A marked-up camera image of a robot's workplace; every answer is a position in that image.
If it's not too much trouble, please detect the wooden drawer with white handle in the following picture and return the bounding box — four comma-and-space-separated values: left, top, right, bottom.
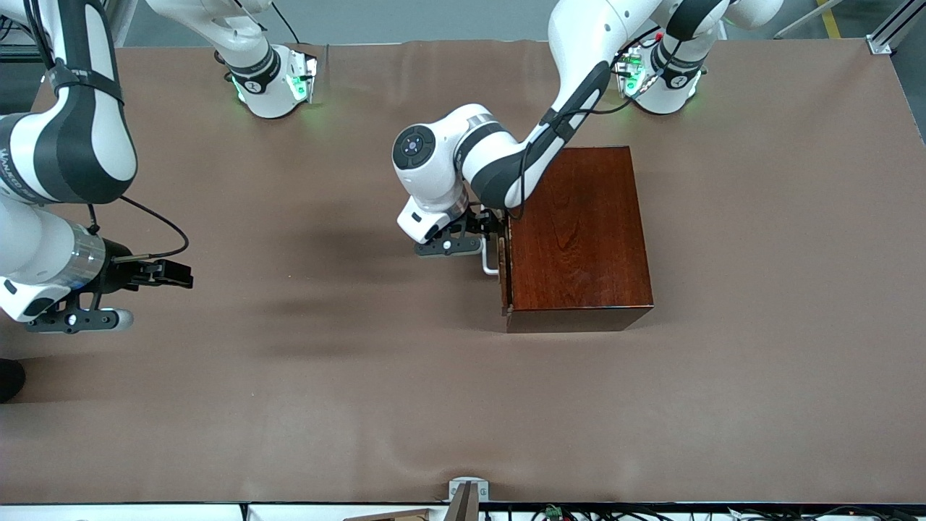
483, 232, 514, 317

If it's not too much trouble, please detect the dark wooden cabinet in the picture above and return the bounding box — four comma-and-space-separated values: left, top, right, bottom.
504, 147, 655, 334

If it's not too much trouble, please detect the black round object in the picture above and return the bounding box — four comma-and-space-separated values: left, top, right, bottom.
0, 357, 27, 404

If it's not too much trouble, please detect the brown table cloth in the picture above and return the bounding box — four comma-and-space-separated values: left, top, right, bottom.
0, 40, 926, 505

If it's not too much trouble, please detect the brown board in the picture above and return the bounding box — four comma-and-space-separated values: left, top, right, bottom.
344, 508, 435, 521

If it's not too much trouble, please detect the aluminium frame profile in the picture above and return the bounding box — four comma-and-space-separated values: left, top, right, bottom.
101, 0, 138, 48
867, 0, 926, 56

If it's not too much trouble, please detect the small metal bracket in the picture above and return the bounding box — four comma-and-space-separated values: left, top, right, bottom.
449, 477, 490, 502

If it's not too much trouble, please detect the grey stand post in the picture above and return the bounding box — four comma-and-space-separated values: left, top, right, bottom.
443, 483, 480, 521

